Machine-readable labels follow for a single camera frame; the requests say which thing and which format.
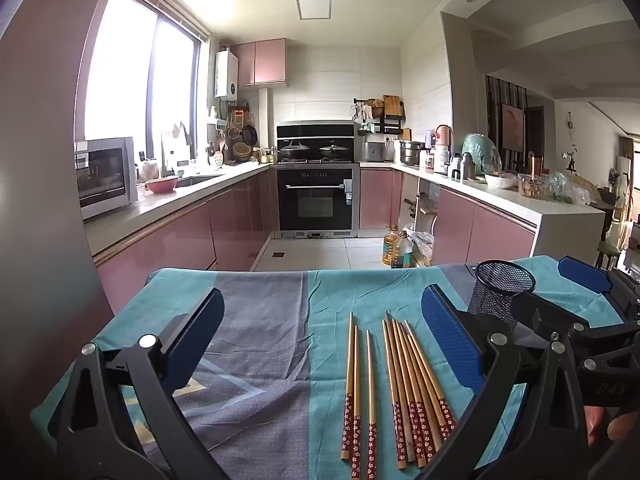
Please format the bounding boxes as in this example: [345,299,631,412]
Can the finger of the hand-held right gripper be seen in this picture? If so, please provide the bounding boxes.
[510,291,640,361]
[557,255,640,321]

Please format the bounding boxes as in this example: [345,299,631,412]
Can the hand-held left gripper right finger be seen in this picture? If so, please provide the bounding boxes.
[421,284,596,480]

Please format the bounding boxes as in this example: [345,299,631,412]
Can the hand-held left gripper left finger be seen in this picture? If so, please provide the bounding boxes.
[47,287,226,480]

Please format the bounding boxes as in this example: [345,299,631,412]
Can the black mesh utensil holder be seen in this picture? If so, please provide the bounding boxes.
[467,260,537,333]

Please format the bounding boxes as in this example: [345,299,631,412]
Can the bunch of wooden chopsticks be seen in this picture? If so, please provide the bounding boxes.
[341,311,458,480]

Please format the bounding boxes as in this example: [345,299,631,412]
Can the person's right hand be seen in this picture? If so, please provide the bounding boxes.
[585,402,640,448]

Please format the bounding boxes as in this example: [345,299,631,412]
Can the teal grey patterned tablecloth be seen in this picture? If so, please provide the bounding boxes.
[30,255,626,480]

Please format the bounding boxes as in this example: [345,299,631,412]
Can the pile of plastic bags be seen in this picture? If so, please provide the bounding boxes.
[545,172,601,206]

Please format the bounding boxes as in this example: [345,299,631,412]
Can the pink kitchen base cabinets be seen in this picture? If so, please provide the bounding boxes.
[360,167,606,267]
[95,167,278,311]

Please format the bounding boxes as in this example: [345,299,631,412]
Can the clear plastic bag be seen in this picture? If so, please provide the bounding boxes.
[407,230,436,266]

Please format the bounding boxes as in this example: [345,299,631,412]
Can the clear food container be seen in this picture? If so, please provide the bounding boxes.
[517,173,546,198]

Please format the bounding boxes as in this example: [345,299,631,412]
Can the yellow cooking oil bottle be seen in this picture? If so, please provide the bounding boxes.
[382,225,402,267]

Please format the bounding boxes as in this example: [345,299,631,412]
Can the green appliance under plastic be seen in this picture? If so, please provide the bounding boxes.
[461,132,502,176]

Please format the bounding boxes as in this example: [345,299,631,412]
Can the black built-in oven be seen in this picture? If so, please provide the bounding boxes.
[276,164,360,238]

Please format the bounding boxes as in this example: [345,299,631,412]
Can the kitchen faucet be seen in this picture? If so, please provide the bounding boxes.
[160,122,193,172]

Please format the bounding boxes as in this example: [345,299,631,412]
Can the silver microwave oven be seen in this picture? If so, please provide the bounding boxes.
[75,136,138,221]

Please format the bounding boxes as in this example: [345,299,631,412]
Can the stainless steel pot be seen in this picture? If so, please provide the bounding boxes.
[399,140,426,166]

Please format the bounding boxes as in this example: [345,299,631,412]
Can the black wok with lid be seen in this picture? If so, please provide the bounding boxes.
[278,140,312,161]

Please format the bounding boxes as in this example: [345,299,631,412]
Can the black pot with lid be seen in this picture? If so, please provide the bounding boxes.
[319,142,352,161]

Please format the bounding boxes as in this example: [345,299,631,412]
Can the black range hood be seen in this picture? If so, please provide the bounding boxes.
[276,121,357,163]

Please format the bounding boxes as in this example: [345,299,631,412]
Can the kitchen window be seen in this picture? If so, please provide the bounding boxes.
[82,0,208,171]

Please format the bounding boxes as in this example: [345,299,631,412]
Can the ceiling light panel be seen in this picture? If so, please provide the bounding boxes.
[294,0,333,21]

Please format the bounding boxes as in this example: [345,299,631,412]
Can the framed wall picture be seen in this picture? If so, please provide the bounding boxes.
[501,102,526,153]

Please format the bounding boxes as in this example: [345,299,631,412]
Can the black wall rack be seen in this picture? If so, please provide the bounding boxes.
[353,94,406,136]

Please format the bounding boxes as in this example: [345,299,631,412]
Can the white wall water heater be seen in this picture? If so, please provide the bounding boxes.
[215,50,239,99]

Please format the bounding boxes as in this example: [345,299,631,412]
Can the pink wall cabinet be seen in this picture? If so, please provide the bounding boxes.
[230,38,287,88]

